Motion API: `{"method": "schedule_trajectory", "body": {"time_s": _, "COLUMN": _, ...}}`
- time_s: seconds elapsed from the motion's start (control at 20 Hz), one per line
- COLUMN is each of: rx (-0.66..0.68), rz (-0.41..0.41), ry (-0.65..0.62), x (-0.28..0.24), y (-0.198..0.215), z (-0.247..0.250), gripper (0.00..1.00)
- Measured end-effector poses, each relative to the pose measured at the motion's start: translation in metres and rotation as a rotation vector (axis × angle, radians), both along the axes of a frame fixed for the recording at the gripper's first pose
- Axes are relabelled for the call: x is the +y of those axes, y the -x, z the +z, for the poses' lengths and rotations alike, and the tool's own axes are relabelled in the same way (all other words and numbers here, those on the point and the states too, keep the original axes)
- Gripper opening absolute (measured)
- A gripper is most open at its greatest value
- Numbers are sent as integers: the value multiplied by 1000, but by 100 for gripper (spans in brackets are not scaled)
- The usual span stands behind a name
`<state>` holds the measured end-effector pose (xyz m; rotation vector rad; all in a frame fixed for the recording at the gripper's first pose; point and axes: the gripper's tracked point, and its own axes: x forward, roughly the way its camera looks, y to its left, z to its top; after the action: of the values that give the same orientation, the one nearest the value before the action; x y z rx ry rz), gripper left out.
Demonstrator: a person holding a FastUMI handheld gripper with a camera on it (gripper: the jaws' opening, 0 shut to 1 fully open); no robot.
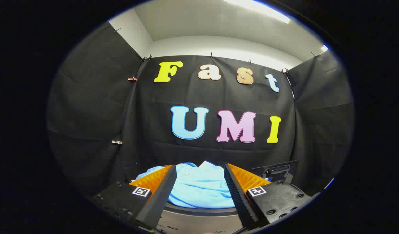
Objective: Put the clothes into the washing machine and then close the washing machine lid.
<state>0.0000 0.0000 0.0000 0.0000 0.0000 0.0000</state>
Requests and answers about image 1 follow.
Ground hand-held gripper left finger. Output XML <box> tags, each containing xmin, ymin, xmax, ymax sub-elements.
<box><xmin>91</xmin><ymin>165</ymin><xmax>177</xmax><ymax>230</ymax></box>

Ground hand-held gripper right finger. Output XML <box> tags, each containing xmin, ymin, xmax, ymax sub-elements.
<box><xmin>223</xmin><ymin>163</ymin><xmax>314</xmax><ymax>230</ymax></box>

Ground light blue polo shirt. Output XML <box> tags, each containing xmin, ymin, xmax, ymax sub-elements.
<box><xmin>134</xmin><ymin>161</ymin><xmax>271</xmax><ymax>209</ymax></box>

